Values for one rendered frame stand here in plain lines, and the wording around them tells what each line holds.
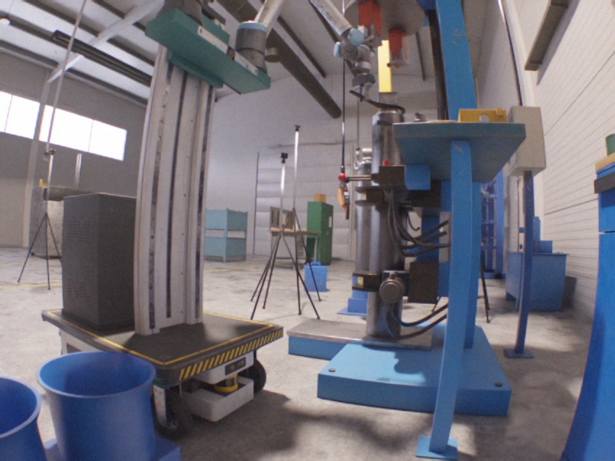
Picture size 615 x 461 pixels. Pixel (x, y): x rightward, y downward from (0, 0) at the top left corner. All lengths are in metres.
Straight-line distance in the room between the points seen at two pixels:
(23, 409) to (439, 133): 1.27
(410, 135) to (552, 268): 3.23
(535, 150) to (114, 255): 2.29
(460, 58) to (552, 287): 2.72
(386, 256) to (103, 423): 1.64
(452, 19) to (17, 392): 2.62
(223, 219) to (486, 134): 8.95
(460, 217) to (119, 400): 0.99
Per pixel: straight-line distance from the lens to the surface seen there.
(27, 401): 0.82
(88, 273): 1.43
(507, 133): 1.10
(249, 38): 1.71
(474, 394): 1.51
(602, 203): 1.09
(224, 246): 9.63
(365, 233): 3.36
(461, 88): 2.17
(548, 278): 4.10
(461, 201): 1.06
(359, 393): 1.54
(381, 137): 2.09
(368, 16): 2.34
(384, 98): 2.21
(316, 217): 9.33
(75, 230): 1.53
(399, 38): 2.63
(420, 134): 1.08
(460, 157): 1.09
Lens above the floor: 0.70
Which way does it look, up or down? 2 degrees up
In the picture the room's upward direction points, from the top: 2 degrees clockwise
